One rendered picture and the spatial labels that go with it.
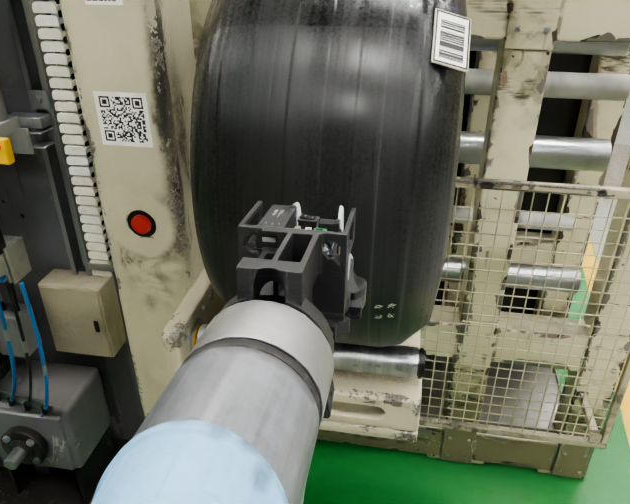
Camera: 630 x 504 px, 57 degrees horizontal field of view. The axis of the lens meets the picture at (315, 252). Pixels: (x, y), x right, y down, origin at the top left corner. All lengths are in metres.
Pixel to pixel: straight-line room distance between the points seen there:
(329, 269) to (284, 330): 0.09
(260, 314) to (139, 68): 0.57
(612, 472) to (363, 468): 0.75
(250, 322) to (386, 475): 1.62
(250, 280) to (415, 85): 0.33
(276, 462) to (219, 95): 0.45
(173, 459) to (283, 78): 0.44
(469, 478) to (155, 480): 1.74
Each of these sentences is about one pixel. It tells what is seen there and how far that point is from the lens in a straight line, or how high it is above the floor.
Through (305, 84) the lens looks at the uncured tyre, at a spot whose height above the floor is 1.32.
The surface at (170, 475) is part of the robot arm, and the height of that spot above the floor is 1.30.
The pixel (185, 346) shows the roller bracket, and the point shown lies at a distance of 0.88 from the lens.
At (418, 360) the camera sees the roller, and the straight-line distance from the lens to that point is 0.85.
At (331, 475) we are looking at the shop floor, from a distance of 1.88.
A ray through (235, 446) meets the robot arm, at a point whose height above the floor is 1.29.
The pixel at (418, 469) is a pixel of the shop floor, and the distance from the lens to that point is 1.92.
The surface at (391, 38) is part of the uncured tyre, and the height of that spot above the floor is 1.36.
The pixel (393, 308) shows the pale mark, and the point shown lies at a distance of 0.66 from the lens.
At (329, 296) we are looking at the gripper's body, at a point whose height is 1.25.
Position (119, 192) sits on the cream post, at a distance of 0.90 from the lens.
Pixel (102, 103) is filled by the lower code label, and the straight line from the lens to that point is 0.86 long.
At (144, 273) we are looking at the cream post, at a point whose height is 0.97.
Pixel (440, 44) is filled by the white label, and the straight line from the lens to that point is 0.61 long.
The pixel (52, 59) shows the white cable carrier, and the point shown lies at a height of 1.29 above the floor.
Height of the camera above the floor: 1.46
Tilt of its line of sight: 30 degrees down
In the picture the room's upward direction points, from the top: straight up
